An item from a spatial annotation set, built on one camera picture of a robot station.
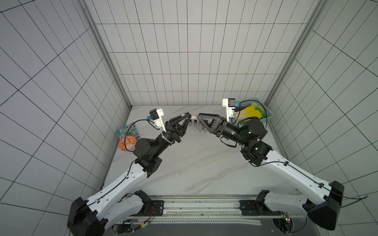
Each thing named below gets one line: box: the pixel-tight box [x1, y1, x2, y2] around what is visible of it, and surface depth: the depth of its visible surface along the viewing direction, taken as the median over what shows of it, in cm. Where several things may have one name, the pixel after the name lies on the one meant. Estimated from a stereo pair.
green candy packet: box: [116, 121, 141, 142], surface depth 102 cm
